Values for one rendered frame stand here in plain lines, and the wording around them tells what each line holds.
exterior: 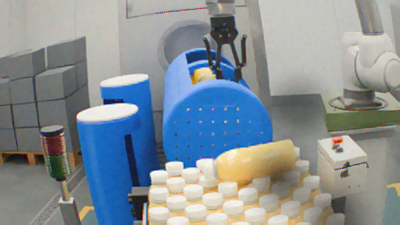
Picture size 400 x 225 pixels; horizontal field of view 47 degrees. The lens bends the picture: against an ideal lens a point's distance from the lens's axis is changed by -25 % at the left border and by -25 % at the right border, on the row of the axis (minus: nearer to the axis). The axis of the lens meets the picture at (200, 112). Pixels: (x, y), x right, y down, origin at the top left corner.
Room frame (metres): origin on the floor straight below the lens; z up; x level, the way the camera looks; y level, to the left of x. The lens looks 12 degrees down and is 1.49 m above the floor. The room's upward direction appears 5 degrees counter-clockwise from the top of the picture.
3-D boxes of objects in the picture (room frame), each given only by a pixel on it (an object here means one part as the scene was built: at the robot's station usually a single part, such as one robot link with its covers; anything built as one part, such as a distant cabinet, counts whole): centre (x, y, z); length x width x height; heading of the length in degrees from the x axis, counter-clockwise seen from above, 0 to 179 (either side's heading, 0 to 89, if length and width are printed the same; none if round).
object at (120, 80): (3.07, 0.39, 1.03); 0.28 x 0.28 x 0.01
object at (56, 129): (1.03, 0.30, 1.18); 0.06 x 0.06 x 0.16
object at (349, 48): (1.85, -0.61, 1.23); 0.18 x 0.16 x 0.22; 12
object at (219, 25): (1.72, -0.09, 1.35); 0.08 x 0.07 x 0.09; 92
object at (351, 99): (1.88, -0.61, 1.09); 0.22 x 0.18 x 0.06; 176
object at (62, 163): (1.03, 0.30, 1.18); 0.06 x 0.06 x 0.05
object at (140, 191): (1.38, 0.16, 0.95); 0.10 x 0.07 x 0.10; 92
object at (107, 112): (2.26, 0.38, 1.03); 0.28 x 0.28 x 0.01
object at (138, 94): (3.07, 0.39, 0.59); 0.28 x 0.28 x 0.88
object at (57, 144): (1.03, 0.30, 1.23); 0.06 x 0.06 x 0.04
